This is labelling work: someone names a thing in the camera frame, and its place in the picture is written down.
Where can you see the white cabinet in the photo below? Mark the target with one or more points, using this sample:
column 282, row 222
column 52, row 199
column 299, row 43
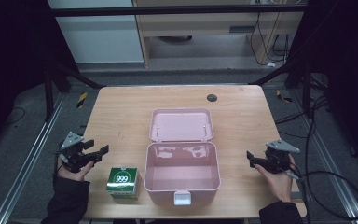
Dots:
column 99, row 34

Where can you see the aluminium floor rail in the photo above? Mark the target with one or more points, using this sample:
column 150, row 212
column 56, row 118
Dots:
column 28, row 158
column 326, row 155

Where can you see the person's left hand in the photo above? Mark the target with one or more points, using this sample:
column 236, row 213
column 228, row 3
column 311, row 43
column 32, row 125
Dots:
column 74, row 171

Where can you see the yellow and black tape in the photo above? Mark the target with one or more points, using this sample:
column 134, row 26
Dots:
column 283, row 97
column 81, row 100

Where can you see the wooden table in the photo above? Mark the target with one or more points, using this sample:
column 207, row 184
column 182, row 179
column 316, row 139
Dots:
column 130, row 118

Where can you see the black metal stand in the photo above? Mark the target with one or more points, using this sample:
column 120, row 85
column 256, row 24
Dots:
column 295, row 77
column 59, row 79

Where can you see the green and white box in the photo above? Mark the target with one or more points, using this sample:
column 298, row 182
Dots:
column 123, row 182

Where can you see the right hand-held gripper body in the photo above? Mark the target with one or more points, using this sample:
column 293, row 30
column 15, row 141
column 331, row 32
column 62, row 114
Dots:
column 276, row 157

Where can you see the pink plastic storage box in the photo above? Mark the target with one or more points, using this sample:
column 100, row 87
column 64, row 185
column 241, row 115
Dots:
column 181, row 155

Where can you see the black metal frame bar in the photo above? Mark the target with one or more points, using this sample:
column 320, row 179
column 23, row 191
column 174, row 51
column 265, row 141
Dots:
column 174, row 11

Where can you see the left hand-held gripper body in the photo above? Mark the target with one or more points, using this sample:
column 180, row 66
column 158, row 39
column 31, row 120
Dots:
column 73, row 153

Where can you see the light wooden desk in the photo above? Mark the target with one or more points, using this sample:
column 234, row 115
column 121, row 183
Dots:
column 211, row 23

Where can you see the person's right hand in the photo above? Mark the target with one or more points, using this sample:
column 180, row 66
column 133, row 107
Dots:
column 276, row 183

